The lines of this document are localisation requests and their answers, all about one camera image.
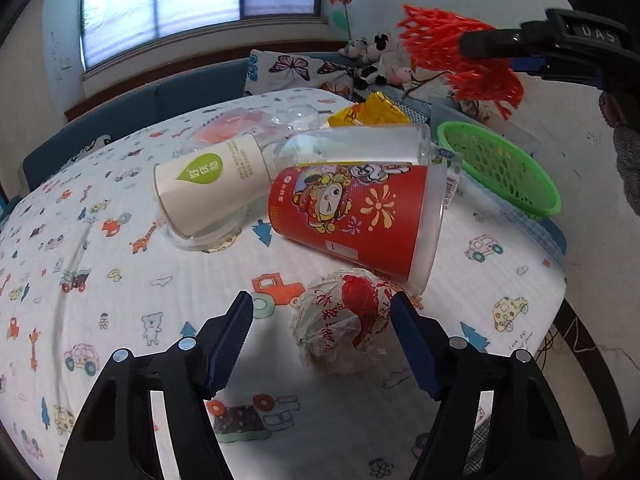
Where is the clear plastic bottle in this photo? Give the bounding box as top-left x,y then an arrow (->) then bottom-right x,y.
262,124 -> 462,207

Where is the grey knit gloved right hand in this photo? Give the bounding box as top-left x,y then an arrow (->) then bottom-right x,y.
599,92 -> 640,214

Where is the red printed plastic cup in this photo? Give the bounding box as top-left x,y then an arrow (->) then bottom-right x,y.
268,162 -> 447,295

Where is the black white cow plush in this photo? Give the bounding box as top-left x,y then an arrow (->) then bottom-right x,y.
337,32 -> 414,90

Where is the yellow snack wrapper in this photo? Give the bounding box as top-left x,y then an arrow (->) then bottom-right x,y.
326,92 -> 410,128

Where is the checked blue white cloth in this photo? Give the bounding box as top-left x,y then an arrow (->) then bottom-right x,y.
383,87 -> 454,124

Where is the butterfly print pillow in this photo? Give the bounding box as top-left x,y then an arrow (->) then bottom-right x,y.
244,50 -> 356,100

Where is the clear plastic packaging bag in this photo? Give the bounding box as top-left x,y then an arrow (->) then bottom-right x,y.
186,105 -> 321,150

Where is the window with frame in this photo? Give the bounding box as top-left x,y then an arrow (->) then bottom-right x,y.
78,0 -> 324,83

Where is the white red plastic bag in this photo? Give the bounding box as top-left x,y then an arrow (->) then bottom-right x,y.
291,268 -> 400,375

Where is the white paper sleeve cup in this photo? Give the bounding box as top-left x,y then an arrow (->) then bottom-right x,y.
152,134 -> 271,250

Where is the green plastic mesh basket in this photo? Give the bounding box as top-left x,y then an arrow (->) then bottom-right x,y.
436,122 -> 562,220

